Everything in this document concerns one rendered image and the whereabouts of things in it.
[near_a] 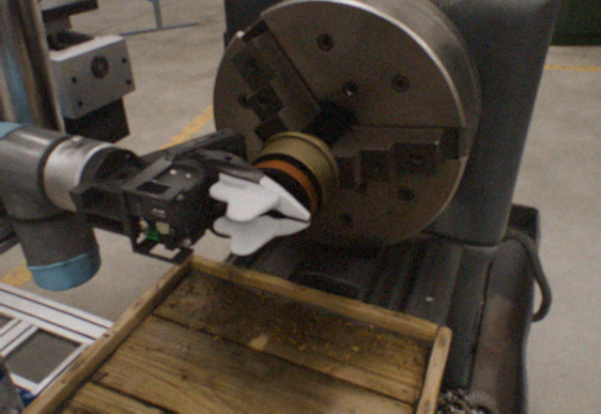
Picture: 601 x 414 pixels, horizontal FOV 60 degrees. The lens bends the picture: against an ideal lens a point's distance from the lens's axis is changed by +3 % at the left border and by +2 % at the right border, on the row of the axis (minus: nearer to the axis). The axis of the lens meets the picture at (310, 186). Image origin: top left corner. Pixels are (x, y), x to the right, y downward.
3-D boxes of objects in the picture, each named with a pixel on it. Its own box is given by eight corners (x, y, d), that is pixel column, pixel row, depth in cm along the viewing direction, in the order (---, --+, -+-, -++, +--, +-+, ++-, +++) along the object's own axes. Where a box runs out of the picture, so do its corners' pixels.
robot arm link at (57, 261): (94, 234, 70) (74, 163, 65) (112, 283, 62) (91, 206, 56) (27, 253, 67) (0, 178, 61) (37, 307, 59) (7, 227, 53)
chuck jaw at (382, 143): (358, 110, 60) (464, 111, 55) (362, 148, 62) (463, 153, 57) (324, 149, 51) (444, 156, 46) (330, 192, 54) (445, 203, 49)
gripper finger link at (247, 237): (287, 279, 44) (196, 253, 47) (314, 240, 48) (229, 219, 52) (286, 251, 42) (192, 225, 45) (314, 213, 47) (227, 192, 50)
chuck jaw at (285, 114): (306, 116, 63) (249, 34, 61) (336, 98, 60) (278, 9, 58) (266, 155, 54) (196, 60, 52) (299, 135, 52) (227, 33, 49)
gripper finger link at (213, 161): (258, 213, 47) (179, 194, 50) (268, 204, 49) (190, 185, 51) (255, 169, 45) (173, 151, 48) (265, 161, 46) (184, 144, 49)
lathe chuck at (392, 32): (242, 176, 80) (250, -42, 62) (439, 242, 72) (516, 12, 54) (210, 205, 73) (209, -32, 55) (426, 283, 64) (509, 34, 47)
